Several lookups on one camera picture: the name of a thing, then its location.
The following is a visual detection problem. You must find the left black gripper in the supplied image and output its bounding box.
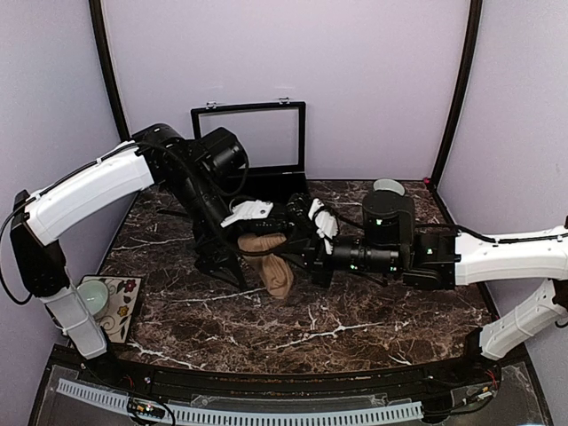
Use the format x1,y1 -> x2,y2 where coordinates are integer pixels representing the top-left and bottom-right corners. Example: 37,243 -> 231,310
166,169 -> 266,289

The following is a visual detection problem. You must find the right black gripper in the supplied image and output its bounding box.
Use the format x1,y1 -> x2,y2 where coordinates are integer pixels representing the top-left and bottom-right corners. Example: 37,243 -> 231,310
272,230 -> 402,289

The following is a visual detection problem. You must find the tan brown sock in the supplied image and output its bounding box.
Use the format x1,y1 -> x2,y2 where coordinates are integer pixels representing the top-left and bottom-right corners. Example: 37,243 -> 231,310
238,233 -> 294,300

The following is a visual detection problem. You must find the black display case glass lid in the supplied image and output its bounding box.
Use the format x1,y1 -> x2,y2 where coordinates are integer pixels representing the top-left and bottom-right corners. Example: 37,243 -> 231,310
190,99 -> 312,205

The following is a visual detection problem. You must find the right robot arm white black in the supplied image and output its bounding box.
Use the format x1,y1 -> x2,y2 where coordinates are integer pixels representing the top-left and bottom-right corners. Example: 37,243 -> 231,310
274,190 -> 567,385

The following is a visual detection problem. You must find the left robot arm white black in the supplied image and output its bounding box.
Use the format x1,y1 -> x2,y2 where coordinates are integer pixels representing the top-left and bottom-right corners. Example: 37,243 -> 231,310
3,123 -> 249,387

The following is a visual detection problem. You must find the pale green bowl at back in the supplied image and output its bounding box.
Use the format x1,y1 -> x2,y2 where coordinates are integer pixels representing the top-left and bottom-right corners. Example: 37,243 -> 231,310
373,178 -> 406,196

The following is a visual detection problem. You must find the floral patterned mat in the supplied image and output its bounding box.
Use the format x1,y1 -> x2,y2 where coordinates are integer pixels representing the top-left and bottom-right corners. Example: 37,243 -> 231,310
79,275 -> 142,344

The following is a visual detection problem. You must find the pale green bowl on mat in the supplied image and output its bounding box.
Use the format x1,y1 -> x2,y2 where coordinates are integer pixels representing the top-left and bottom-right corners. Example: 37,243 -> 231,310
77,280 -> 110,320

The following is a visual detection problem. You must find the green circuit board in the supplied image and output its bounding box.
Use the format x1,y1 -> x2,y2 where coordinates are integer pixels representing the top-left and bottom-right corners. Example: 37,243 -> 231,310
126,398 -> 166,422

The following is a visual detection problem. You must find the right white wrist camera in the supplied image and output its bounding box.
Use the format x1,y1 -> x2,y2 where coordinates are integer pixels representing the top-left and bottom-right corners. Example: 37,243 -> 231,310
286,193 -> 339,255

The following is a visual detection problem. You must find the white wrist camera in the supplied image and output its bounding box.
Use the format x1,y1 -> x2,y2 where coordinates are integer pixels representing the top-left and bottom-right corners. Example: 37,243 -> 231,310
286,193 -> 339,255
220,200 -> 273,228

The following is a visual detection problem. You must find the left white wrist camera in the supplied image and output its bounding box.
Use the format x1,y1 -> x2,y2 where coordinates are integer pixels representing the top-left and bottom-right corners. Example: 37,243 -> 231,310
220,200 -> 273,228

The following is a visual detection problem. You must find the black front rail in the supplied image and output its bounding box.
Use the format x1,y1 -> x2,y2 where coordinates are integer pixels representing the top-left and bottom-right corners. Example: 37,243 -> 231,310
52,345 -> 533,400

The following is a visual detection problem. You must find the white slotted cable duct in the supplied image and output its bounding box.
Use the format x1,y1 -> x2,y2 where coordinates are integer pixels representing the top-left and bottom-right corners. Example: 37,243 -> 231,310
56,379 -> 424,425

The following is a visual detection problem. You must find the left black frame post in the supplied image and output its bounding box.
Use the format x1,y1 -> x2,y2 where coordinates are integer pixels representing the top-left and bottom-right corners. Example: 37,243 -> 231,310
89,0 -> 141,141

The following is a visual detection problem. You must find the black frame post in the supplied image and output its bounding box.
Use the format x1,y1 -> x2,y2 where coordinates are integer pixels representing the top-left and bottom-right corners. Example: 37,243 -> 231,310
430,0 -> 484,191
89,0 -> 141,141

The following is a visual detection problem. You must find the right black frame post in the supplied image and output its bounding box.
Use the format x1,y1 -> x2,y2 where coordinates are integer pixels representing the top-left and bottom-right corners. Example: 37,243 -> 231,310
430,0 -> 484,191

